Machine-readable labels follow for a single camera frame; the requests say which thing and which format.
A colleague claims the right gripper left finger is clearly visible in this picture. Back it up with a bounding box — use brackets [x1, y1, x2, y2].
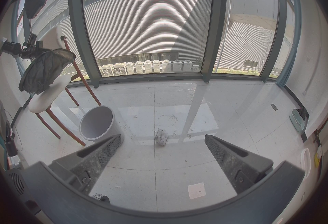
[49, 134, 122, 195]

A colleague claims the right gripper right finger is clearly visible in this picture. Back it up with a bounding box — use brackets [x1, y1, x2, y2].
[204, 134, 274, 195]

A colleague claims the black plastic bag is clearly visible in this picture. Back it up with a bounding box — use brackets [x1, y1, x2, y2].
[18, 48, 76, 95]

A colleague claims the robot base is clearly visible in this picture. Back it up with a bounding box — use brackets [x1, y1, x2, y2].
[0, 105, 111, 205]

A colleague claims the pale grey trash bin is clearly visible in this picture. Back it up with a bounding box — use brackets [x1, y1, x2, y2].
[79, 106, 125, 144]

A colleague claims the white cushioned wooden chair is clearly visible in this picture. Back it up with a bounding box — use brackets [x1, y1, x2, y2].
[28, 25, 103, 147]

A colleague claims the pale green plastic tray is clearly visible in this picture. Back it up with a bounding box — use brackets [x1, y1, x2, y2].
[289, 107, 310, 134]

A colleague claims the crumpled white paper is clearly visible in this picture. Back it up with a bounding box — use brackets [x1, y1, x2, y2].
[154, 128, 169, 146]

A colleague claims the window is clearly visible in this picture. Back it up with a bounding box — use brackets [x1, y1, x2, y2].
[15, 0, 295, 88]

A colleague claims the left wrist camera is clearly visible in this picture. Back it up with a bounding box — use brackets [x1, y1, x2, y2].
[24, 34, 43, 50]

